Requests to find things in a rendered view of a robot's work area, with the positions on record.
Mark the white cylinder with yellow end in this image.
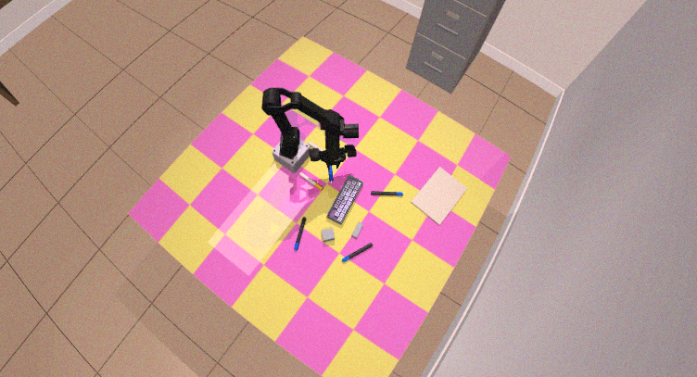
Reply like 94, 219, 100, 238
299, 172, 323, 191
308, 141, 323, 151

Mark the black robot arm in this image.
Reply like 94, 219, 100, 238
261, 87, 359, 166

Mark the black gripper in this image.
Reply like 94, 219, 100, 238
309, 137, 357, 170

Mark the pale pink flat rectangle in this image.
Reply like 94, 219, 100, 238
411, 167, 467, 225

